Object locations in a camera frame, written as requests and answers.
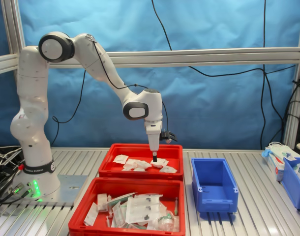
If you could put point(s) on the syringe with green plunger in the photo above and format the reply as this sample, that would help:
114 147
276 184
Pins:
176 206

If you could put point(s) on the clear-faced gauze bandage packet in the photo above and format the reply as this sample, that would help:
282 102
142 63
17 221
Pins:
133 161
140 169

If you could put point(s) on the white printed bandage packet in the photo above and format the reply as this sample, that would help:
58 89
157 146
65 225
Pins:
120 159
128 167
143 164
162 162
167 169

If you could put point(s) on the light blue face masks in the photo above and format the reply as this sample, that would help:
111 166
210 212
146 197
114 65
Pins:
280 147

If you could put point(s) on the blue fabric backdrop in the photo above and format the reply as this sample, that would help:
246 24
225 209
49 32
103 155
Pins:
214 110

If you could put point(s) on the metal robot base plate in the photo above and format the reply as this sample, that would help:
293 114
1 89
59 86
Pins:
71 189

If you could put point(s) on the long printed paper packet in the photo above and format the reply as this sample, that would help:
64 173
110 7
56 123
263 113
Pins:
118 214

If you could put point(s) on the small clear syringe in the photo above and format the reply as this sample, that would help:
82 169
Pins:
109 218

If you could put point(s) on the aluminium profile frame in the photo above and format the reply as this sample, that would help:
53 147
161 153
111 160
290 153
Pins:
214 52

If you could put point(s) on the blue plastic storage bin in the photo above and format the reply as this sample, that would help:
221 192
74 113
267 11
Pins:
291 189
214 204

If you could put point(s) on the red crate with bandage packets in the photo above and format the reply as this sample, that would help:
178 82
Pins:
145 150

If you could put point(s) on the clear bag with green roll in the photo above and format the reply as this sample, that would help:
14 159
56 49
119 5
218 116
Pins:
166 220

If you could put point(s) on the paper packet with syringe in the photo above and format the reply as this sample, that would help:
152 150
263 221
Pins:
102 201

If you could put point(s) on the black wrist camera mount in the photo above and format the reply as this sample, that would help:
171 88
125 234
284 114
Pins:
168 135

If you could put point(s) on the red crate with syringe packets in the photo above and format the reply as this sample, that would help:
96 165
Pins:
140 184

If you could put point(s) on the white printed flat packet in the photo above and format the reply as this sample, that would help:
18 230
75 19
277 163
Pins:
91 215

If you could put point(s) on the green striped sterile packet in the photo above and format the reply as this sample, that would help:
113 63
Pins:
120 198

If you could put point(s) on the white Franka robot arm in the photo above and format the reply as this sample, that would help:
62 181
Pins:
32 86

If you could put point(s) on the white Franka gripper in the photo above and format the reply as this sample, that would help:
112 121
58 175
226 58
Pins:
153 137

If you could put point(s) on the blister strip of four needles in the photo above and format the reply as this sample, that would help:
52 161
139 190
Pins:
142 209

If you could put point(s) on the glove box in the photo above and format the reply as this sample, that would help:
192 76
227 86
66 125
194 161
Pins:
275 167

